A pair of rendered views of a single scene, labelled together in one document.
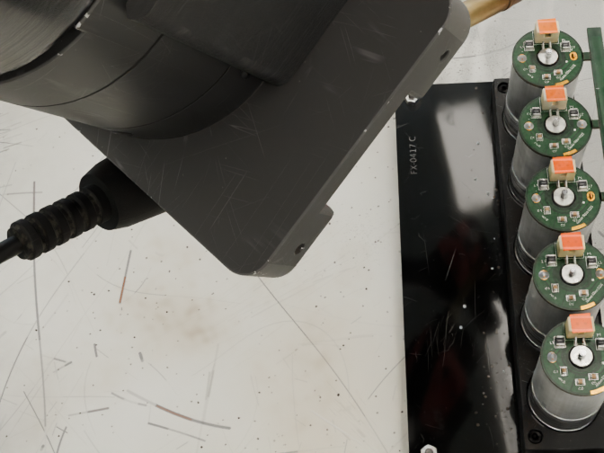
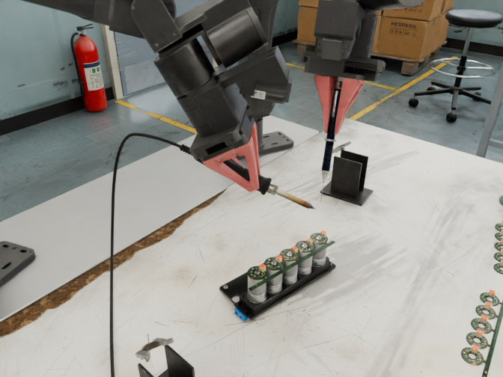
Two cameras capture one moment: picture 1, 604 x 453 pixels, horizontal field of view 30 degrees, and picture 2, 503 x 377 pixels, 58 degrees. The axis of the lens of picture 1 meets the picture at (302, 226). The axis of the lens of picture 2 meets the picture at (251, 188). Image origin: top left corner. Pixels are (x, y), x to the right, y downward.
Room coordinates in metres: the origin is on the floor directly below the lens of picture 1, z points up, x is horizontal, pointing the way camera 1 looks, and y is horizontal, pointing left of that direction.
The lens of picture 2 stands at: (-0.23, -0.37, 1.21)
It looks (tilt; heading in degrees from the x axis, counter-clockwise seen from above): 32 degrees down; 42
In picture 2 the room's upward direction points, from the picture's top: straight up
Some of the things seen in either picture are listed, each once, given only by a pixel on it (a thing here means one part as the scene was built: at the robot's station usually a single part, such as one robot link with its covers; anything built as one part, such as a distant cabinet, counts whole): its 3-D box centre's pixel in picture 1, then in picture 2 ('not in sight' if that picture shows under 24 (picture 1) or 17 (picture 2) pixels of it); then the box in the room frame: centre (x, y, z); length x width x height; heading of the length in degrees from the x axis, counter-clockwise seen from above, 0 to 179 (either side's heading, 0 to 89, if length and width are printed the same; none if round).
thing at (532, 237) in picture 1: (554, 228); (288, 268); (0.16, -0.09, 0.79); 0.02 x 0.02 x 0.05
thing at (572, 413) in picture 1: (570, 381); (257, 286); (0.11, -0.08, 0.79); 0.02 x 0.02 x 0.05
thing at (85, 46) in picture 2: not in sight; (89, 68); (1.29, 2.42, 0.29); 0.16 x 0.15 x 0.55; 2
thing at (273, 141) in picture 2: not in sight; (248, 132); (0.45, 0.24, 0.79); 0.20 x 0.07 x 0.08; 159
